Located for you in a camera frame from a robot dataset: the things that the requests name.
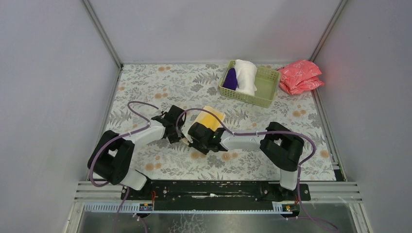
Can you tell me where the yellow duck towel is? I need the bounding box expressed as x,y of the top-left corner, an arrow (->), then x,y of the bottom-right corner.
181,106 -> 226,145

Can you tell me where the purple microfibre towel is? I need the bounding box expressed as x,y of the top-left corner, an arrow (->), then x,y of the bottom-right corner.
222,68 -> 238,91

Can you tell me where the white towel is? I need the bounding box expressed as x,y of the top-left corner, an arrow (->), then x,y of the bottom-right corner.
234,59 -> 257,96

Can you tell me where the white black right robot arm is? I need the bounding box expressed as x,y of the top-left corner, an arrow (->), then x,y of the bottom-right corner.
184,122 -> 304,190

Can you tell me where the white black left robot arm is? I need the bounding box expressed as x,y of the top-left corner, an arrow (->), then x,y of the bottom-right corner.
87,105 -> 186,191

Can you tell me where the green perforated plastic basket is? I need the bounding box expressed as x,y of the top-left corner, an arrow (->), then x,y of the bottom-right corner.
218,60 -> 280,108

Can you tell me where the pink patterned plastic package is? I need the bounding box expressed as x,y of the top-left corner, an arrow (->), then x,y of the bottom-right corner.
278,60 -> 325,95

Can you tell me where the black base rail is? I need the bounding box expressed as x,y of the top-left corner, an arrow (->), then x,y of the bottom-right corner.
121,180 -> 311,211

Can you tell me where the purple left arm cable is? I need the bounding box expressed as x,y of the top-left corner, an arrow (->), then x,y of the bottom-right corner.
89,100 -> 160,233

